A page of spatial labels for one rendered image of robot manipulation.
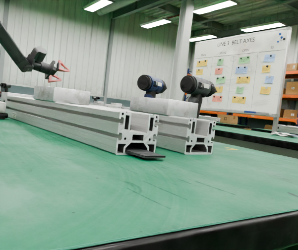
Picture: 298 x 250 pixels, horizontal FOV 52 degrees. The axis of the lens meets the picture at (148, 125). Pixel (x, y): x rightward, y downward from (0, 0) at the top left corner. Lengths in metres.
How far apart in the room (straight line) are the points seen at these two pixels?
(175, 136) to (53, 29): 12.38
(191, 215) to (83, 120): 0.45
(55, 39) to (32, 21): 1.02
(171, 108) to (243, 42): 3.43
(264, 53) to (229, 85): 0.60
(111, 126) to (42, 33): 12.31
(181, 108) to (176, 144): 0.11
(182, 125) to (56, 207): 0.49
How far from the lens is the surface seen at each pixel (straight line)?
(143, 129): 0.64
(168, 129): 0.75
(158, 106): 0.78
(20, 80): 12.52
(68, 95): 0.88
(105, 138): 0.62
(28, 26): 12.82
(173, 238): 0.26
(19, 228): 0.25
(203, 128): 0.77
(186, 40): 9.55
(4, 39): 1.52
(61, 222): 0.26
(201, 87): 1.01
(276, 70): 3.78
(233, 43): 4.25
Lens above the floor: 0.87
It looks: 3 degrees down
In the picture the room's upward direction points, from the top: 7 degrees clockwise
